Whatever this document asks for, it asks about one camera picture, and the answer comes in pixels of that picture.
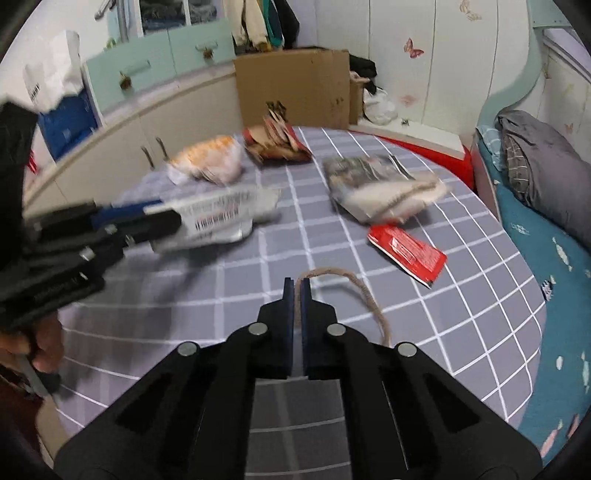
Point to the white crumpled plastic bag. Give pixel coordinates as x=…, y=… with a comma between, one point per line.
x=378, y=106

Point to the teal two-drawer unit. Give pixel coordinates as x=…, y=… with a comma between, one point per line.
x=152, y=60

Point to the white shopping bag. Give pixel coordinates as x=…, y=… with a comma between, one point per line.
x=51, y=69

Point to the cream hanging jacket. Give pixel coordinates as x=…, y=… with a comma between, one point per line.
x=247, y=23

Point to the grey quilt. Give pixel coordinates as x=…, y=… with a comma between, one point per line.
x=563, y=175

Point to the teal fish-print bedsheet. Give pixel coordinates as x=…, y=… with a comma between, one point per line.
x=554, y=300

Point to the grey checked tablecloth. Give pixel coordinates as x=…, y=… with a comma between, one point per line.
x=194, y=295

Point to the blue white foil packet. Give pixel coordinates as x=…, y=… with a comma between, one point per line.
x=221, y=212

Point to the green hanging jacket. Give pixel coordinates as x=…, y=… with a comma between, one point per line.
x=272, y=23

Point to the folded blue jeans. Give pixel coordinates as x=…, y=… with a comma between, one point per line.
x=203, y=9

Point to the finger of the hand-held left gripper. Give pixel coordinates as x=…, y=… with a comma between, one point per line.
x=138, y=230
x=120, y=213

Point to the orange white snack bag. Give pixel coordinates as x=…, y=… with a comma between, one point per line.
x=207, y=159

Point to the grey metal handrail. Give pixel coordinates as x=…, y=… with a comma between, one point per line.
x=117, y=18

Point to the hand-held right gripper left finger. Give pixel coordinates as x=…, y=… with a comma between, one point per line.
x=288, y=323

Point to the person's left hand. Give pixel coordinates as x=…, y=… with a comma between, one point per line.
x=46, y=346

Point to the small cardboard box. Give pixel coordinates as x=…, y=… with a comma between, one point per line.
x=356, y=101

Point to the red sauce packet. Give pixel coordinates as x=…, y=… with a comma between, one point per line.
x=406, y=251

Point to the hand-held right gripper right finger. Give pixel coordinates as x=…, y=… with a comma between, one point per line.
x=307, y=323

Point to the beige low cabinet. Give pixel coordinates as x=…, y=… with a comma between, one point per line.
x=134, y=134

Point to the grey plaid blanket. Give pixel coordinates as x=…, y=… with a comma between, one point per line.
x=521, y=170

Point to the large cardboard box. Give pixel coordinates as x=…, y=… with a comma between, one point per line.
x=291, y=87

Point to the brown red snack wrapper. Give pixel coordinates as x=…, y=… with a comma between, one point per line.
x=277, y=143

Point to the folded dark jeans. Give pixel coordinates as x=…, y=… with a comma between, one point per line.
x=161, y=16

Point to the grey white bag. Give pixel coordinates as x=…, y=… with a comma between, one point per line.
x=378, y=184

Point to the blue patterned bag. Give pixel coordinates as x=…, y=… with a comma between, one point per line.
x=64, y=129

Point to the beige butterfly wall sticker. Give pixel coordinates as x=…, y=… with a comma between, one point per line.
x=472, y=11

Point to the teal bunk bed frame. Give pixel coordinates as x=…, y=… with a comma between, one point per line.
x=517, y=69

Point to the pinecone drawer ornament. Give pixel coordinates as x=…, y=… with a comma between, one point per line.
x=124, y=83
x=208, y=53

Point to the black cloth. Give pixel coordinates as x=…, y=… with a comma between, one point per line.
x=362, y=67

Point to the pink butterfly wall sticker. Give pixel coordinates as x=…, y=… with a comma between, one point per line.
x=413, y=47

